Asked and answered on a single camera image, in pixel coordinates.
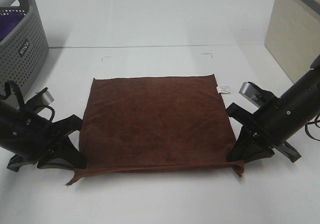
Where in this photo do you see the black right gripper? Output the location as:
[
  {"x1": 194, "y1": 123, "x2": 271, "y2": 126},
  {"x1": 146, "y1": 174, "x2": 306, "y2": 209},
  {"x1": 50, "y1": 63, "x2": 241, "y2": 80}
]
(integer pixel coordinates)
[{"x1": 226, "y1": 103, "x2": 301, "y2": 163}]

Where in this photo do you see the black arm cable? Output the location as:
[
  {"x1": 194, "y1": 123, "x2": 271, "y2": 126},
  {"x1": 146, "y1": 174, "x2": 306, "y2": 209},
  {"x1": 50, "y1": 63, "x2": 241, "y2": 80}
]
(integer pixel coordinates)
[
  {"x1": 0, "y1": 80, "x2": 56, "y2": 122},
  {"x1": 303, "y1": 110, "x2": 320, "y2": 142}
]

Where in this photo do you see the grey perforated plastic basket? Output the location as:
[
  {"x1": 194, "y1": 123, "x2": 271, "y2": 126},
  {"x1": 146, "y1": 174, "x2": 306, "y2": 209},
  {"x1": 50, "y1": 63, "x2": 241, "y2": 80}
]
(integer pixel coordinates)
[{"x1": 0, "y1": 0, "x2": 49, "y2": 95}]

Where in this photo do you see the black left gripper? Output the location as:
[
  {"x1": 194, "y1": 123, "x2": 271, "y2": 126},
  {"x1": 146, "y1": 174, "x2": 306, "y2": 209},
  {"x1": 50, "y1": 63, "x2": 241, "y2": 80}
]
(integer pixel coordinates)
[{"x1": 7, "y1": 115, "x2": 87, "y2": 171}]

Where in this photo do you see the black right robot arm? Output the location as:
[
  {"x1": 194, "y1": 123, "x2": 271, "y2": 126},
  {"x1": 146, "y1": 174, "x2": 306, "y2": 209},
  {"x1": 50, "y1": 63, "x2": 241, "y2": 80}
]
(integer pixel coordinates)
[{"x1": 226, "y1": 67, "x2": 320, "y2": 163}]

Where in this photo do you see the purple towel in basket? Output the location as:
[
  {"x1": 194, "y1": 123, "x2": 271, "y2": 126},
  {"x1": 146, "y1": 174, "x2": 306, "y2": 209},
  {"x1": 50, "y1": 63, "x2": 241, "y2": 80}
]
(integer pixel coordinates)
[{"x1": 0, "y1": 13, "x2": 24, "y2": 41}]

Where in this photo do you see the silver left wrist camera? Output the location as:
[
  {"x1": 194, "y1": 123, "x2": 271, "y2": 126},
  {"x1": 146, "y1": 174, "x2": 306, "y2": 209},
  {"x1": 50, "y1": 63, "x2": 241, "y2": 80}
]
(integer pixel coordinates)
[{"x1": 37, "y1": 87, "x2": 55, "y2": 105}]

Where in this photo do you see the beige storage box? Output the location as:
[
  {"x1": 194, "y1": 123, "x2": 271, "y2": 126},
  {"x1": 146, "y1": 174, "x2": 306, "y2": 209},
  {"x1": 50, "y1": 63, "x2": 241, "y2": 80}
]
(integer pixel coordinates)
[{"x1": 264, "y1": 0, "x2": 320, "y2": 82}]

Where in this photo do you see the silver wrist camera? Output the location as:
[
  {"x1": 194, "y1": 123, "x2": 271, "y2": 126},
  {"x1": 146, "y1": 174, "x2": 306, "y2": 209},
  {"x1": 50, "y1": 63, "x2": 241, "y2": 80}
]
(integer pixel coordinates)
[
  {"x1": 37, "y1": 87, "x2": 55, "y2": 105},
  {"x1": 239, "y1": 82, "x2": 274, "y2": 108}
]

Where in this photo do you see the brown towel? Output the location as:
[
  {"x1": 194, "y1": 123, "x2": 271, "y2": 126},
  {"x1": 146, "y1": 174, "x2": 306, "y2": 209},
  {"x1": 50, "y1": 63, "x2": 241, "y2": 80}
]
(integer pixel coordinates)
[{"x1": 70, "y1": 75, "x2": 244, "y2": 184}]

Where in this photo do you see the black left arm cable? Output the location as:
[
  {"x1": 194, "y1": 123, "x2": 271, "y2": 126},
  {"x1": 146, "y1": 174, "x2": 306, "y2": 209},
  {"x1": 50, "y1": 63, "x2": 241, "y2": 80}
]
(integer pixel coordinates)
[{"x1": 0, "y1": 80, "x2": 56, "y2": 122}]

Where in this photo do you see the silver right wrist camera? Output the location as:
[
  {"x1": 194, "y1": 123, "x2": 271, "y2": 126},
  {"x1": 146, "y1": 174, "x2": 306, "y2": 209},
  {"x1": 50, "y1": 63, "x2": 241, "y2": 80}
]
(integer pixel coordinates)
[{"x1": 239, "y1": 82, "x2": 274, "y2": 108}]

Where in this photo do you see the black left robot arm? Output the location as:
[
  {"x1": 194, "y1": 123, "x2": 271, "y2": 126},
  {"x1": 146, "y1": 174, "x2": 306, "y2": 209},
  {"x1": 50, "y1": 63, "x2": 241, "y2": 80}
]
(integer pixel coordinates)
[{"x1": 0, "y1": 102, "x2": 87, "y2": 172}]

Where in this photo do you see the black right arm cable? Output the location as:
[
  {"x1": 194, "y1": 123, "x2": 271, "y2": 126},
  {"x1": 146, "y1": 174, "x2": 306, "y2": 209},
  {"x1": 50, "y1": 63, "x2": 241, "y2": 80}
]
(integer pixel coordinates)
[{"x1": 303, "y1": 110, "x2": 320, "y2": 142}]

